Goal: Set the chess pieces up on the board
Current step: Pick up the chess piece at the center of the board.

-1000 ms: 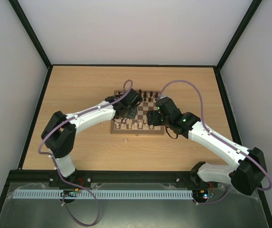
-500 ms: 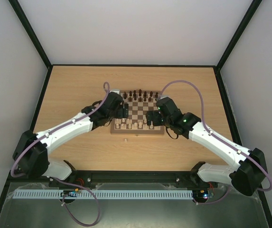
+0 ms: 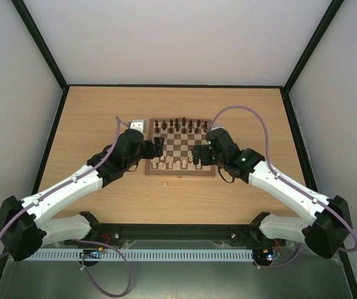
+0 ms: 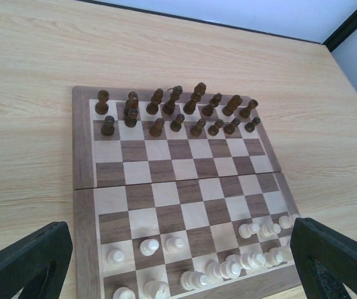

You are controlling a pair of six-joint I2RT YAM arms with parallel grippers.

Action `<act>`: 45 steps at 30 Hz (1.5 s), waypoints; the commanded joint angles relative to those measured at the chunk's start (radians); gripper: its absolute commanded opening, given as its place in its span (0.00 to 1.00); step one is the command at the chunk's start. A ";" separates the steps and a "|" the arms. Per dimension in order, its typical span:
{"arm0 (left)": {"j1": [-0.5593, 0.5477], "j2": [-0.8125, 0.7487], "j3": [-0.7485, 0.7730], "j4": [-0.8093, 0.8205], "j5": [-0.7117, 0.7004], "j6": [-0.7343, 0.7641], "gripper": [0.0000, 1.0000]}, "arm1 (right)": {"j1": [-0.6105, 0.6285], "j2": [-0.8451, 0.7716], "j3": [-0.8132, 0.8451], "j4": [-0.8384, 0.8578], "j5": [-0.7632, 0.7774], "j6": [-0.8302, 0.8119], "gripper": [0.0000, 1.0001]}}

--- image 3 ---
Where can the light blue slotted cable duct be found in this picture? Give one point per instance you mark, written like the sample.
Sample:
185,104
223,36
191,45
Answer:
145,255

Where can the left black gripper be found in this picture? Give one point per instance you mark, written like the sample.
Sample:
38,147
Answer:
159,147

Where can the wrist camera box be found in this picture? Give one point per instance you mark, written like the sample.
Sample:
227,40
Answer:
214,127
138,125

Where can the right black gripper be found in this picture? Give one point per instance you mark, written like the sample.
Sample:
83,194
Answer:
205,154

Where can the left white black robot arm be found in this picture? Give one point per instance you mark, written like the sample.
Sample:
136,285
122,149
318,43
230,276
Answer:
24,224

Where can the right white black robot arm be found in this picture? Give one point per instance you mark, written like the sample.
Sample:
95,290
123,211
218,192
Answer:
322,223

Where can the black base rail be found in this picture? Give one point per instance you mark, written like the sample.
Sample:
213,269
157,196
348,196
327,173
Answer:
215,232

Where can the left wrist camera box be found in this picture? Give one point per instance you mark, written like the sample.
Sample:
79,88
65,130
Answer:
138,125

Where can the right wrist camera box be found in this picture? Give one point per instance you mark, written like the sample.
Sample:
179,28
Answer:
214,127

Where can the wooden chess board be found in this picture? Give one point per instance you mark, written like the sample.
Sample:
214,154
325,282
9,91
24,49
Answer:
178,146

